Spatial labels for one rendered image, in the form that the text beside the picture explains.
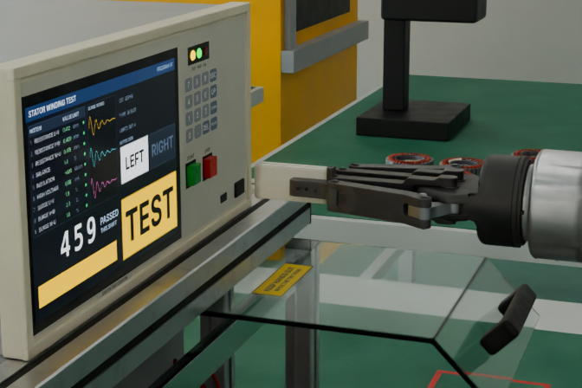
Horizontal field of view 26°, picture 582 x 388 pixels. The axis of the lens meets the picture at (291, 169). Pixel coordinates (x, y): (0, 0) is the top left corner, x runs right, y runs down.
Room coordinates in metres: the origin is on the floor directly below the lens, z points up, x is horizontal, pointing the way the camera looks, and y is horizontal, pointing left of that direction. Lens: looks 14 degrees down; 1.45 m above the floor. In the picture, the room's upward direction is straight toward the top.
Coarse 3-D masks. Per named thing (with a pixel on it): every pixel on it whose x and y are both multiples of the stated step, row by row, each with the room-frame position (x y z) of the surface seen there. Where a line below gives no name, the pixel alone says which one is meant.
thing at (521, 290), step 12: (528, 288) 1.13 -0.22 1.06; (504, 300) 1.13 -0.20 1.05; (516, 300) 1.09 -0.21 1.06; (528, 300) 1.11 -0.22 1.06; (504, 312) 1.13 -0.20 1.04; (516, 312) 1.06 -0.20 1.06; (528, 312) 1.09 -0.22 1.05; (504, 324) 1.04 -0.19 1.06; (516, 324) 1.04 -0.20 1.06; (492, 336) 1.04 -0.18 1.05; (504, 336) 1.03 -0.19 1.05; (516, 336) 1.03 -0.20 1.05; (492, 348) 1.04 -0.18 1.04
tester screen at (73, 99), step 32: (160, 64) 1.03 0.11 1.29; (64, 96) 0.88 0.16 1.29; (96, 96) 0.93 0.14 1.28; (128, 96) 0.98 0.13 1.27; (160, 96) 1.03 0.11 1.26; (32, 128) 0.84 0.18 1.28; (64, 128) 0.88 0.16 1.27; (96, 128) 0.92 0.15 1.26; (128, 128) 0.97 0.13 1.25; (160, 128) 1.03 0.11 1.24; (32, 160) 0.84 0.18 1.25; (64, 160) 0.88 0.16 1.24; (96, 160) 0.92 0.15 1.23; (32, 192) 0.83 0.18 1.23; (64, 192) 0.87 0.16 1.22; (96, 192) 0.92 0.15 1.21; (128, 192) 0.97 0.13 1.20; (32, 224) 0.83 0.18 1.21; (64, 224) 0.87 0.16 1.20; (32, 256) 0.83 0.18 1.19
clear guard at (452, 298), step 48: (240, 288) 1.12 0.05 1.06; (336, 288) 1.12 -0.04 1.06; (384, 288) 1.12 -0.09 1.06; (432, 288) 1.12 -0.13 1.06; (480, 288) 1.14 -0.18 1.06; (384, 336) 1.00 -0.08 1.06; (432, 336) 0.99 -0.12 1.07; (480, 336) 1.06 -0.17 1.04; (528, 336) 1.14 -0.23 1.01; (480, 384) 0.98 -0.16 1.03
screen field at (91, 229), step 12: (96, 216) 0.92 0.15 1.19; (72, 228) 0.88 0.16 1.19; (84, 228) 0.90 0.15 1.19; (96, 228) 0.92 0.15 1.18; (60, 240) 0.87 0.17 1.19; (72, 240) 0.88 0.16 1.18; (84, 240) 0.90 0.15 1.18; (96, 240) 0.92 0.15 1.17; (60, 252) 0.86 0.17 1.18; (72, 252) 0.88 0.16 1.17
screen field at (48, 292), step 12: (96, 252) 0.92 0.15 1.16; (108, 252) 0.93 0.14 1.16; (84, 264) 0.90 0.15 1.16; (96, 264) 0.92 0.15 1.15; (108, 264) 0.93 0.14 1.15; (60, 276) 0.86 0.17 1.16; (72, 276) 0.88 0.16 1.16; (84, 276) 0.90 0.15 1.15; (48, 288) 0.85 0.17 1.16; (60, 288) 0.86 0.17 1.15; (48, 300) 0.85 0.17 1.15
